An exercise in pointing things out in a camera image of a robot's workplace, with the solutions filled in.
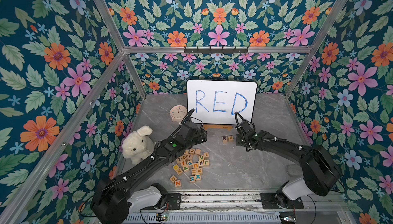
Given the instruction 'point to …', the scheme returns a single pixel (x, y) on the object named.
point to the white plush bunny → (137, 145)
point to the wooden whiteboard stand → (229, 127)
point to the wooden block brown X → (177, 169)
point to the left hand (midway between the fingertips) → (206, 133)
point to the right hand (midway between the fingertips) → (242, 137)
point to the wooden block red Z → (177, 183)
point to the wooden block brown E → (231, 138)
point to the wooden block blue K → (197, 177)
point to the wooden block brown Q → (173, 178)
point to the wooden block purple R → (224, 139)
